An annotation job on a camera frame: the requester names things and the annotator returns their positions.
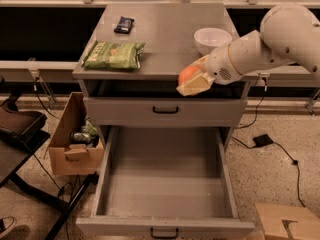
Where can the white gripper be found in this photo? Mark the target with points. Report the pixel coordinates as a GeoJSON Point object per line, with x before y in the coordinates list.
{"type": "Point", "coordinates": [218, 65]}

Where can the orange fruit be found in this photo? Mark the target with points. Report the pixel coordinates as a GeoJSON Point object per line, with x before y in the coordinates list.
{"type": "Point", "coordinates": [188, 73]}

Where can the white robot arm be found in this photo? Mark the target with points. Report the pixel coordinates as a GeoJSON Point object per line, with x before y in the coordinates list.
{"type": "Point", "coordinates": [289, 33]}

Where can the grey drawer cabinet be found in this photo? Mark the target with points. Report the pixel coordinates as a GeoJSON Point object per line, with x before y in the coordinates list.
{"type": "Point", "coordinates": [167, 29]}

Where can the closed grey top drawer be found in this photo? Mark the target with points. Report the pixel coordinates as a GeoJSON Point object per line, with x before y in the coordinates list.
{"type": "Point", "coordinates": [162, 112]}

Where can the open grey middle drawer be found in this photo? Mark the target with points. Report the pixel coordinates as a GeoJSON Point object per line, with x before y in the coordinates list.
{"type": "Point", "coordinates": [164, 183]}

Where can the white ceramic bowl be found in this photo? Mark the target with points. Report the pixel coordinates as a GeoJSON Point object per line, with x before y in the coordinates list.
{"type": "Point", "coordinates": [207, 39]}

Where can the green chip bag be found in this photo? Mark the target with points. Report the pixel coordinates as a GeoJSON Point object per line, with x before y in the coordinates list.
{"type": "Point", "coordinates": [111, 55]}

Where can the dark blue snack packet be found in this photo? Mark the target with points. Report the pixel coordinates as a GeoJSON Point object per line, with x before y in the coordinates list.
{"type": "Point", "coordinates": [124, 25]}

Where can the green can in box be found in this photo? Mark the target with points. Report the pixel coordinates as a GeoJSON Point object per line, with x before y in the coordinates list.
{"type": "Point", "coordinates": [79, 137]}

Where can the cardboard box with items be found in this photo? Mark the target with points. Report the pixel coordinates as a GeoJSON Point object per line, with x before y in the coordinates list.
{"type": "Point", "coordinates": [66, 156]}

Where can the dark brown tray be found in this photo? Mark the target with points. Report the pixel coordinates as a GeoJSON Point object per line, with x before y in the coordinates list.
{"type": "Point", "coordinates": [19, 126]}

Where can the cardboard box lower right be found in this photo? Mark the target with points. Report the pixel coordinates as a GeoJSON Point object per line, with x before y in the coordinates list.
{"type": "Point", "coordinates": [283, 222]}

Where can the black table with stand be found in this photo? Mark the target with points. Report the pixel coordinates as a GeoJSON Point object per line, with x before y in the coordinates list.
{"type": "Point", "coordinates": [36, 205]}

